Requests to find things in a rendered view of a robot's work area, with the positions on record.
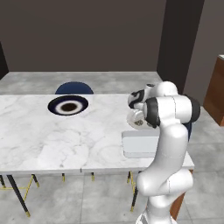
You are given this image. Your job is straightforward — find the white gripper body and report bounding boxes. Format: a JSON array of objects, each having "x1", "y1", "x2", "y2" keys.
[{"x1": 125, "y1": 108, "x2": 146, "y2": 131}]

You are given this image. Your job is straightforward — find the white tupperware container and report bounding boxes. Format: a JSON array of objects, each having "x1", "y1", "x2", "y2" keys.
[{"x1": 121, "y1": 129, "x2": 161, "y2": 159}]

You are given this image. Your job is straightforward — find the dark blue white plate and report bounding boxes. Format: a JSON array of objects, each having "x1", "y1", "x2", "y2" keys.
[{"x1": 47, "y1": 94, "x2": 89, "y2": 116}]

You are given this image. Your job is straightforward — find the black table leg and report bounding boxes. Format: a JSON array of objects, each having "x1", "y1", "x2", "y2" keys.
[
  {"x1": 5, "y1": 174, "x2": 32, "y2": 219},
  {"x1": 129, "y1": 186, "x2": 140, "y2": 213}
]

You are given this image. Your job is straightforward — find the brown wooden cabinet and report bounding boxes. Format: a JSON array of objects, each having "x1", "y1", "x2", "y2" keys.
[{"x1": 202, "y1": 54, "x2": 224, "y2": 127}]

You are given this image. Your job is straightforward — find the brown wooden table panel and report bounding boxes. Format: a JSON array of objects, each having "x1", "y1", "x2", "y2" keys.
[{"x1": 170, "y1": 170, "x2": 194, "y2": 221}]

